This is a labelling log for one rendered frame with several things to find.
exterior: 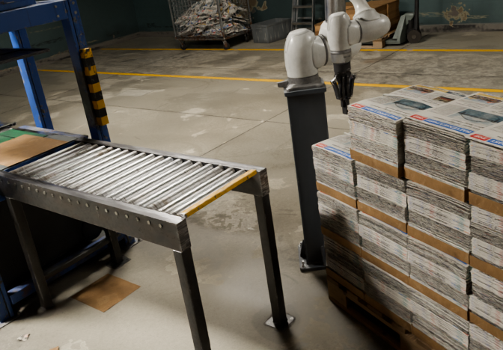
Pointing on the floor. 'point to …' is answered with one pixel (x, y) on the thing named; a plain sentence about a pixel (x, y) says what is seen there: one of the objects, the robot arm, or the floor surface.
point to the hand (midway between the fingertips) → (345, 106)
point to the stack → (409, 253)
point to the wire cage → (210, 17)
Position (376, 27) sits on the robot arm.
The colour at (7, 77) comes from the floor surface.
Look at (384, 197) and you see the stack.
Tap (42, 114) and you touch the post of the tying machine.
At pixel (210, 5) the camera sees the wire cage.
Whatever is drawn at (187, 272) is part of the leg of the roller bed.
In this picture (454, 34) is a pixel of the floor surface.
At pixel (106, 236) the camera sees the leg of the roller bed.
